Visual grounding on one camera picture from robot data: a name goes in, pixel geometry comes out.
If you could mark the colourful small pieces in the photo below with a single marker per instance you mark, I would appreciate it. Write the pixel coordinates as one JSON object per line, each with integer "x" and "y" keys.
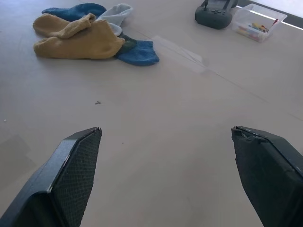
{"x": 253, "y": 29}

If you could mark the yellow knitted sock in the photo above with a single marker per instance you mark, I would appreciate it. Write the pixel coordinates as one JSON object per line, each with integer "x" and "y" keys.
{"x": 50, "y": 24}
{"x": 80, "y": 45}

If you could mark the dark grey handheld controller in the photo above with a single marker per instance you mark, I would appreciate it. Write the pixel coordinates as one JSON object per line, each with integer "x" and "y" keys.
{"x": 213, "y": 20}

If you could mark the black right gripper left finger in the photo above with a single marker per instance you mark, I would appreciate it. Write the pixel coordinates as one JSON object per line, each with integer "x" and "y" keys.
{"x": 71, "y": 170}

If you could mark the light grey sock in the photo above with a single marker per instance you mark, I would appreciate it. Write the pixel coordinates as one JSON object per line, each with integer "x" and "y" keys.
{"x": 118, "y": 14}

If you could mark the plain blue sock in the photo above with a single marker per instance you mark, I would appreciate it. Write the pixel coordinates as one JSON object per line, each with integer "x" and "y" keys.
{"x": 78, "y": 10}

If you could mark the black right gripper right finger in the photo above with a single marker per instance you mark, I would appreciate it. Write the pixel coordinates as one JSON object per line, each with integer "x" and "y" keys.
{"x": 267, "y": 175}

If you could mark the blue sock with dark band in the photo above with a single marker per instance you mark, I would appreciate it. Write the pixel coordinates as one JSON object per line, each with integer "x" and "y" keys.
{"x": 139, "y": 53}

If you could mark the clear plastic box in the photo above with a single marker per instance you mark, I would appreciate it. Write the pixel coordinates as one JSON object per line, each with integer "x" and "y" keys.
{"x": 265, "y": 16}

